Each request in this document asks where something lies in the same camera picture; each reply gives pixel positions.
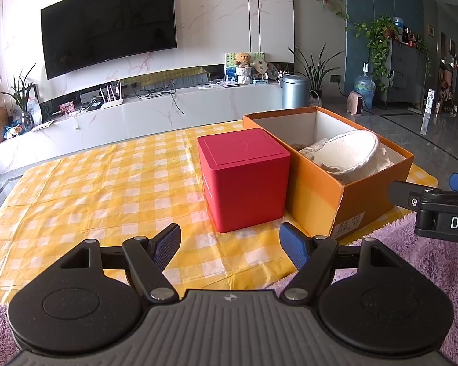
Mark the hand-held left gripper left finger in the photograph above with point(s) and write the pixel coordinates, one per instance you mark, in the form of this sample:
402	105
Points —
168	243

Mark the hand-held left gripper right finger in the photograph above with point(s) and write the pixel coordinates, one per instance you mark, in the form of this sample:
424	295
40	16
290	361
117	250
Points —
295	244

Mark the orange cardboard box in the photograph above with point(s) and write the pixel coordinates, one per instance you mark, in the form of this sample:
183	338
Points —
313	190

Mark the purple fluffy blanket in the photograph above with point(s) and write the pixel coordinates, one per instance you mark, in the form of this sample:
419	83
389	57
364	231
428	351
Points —
435	270

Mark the white upright panel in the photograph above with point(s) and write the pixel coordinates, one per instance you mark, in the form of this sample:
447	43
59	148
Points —
427	110

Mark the red square box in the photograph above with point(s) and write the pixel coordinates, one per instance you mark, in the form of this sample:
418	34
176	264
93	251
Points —
244	183

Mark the yellow checkered tablecloth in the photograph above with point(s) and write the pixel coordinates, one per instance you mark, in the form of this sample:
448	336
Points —
99	198

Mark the pink space heater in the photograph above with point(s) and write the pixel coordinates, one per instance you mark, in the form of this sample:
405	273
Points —
355	103

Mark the blue water bottle dispenser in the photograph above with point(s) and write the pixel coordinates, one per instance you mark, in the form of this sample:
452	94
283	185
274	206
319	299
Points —
364	87

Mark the grey side cabinet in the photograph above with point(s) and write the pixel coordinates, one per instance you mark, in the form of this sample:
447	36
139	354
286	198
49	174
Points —
406	70

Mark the woven basket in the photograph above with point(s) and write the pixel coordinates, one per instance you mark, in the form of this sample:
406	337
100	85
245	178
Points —
315	100

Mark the white marble tv cabinet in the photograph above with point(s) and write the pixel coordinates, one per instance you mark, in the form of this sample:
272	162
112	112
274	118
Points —
137	116

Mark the grey metal trash can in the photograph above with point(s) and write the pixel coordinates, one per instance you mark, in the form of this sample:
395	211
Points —
294	93

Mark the white router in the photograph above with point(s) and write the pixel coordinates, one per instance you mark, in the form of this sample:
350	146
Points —
112	103

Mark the long-leaf potted plant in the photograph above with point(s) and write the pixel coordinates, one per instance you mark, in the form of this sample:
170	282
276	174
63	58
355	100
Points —
316	70

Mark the trailing pothos vine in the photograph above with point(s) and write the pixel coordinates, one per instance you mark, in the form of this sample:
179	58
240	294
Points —
379	34

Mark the grey set-top box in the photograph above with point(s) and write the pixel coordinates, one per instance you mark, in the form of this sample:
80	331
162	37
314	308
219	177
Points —
88	97

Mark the small pink photo card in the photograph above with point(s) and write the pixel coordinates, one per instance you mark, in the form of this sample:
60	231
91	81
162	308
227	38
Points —
66	108

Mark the paper sheet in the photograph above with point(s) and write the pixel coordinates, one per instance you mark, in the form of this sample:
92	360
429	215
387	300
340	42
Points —
42	125

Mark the round paper fan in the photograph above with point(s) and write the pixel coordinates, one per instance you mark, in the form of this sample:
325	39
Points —
260	66

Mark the teddy bear in white wrap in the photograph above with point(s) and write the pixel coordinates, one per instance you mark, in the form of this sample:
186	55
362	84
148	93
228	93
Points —
243	68

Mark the green picture card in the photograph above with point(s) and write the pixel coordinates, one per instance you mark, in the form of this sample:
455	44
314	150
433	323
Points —
229	64

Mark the blue snack bag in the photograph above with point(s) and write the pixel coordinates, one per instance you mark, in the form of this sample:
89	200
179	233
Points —
13	131

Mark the green plant in glass vase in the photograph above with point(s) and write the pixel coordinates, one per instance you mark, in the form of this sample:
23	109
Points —
23	106

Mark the wall socket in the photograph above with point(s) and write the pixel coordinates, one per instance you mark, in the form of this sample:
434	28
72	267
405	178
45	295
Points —
336	79

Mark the black wall television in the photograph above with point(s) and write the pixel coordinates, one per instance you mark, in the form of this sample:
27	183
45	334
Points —
107	26

